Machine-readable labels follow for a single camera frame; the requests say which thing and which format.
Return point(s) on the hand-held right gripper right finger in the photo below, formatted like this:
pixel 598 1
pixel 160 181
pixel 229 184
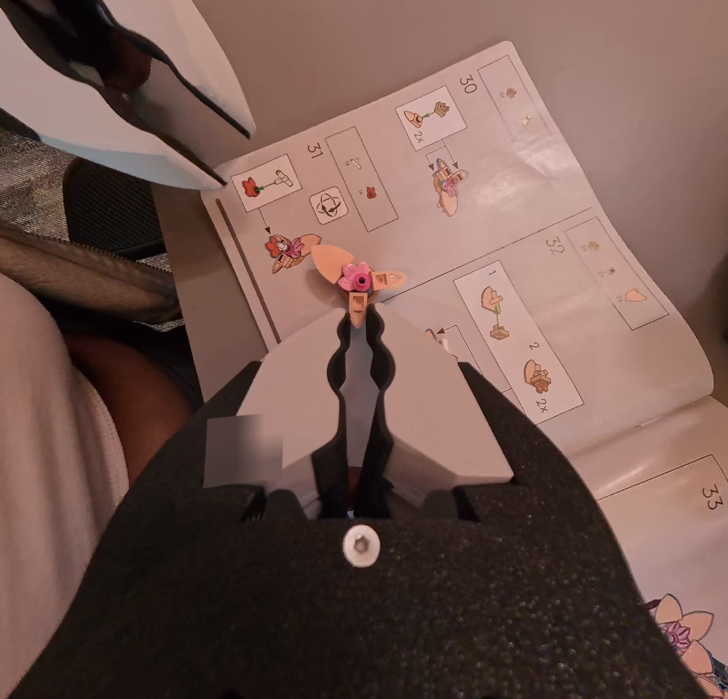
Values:
pixel 432 414

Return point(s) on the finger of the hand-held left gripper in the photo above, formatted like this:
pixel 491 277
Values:
pixel 96 124
pixel 187 45

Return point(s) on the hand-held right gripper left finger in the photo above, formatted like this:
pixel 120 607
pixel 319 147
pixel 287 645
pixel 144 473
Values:
pixel 301 380

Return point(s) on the pink and peach toy flower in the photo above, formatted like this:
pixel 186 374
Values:
pixel 352 281

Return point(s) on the light desk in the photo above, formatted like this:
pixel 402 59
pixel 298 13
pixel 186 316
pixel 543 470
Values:
pixel 398 16

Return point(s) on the black mesh chair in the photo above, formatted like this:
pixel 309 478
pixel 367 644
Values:
pixel 114 210

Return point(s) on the person's bare leg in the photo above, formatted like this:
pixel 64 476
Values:
pixel 142 403

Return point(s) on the building instruction booklet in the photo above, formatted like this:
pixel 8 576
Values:
pixel 512 244

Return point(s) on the person's white clothing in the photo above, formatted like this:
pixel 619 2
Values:
pixel 51 454

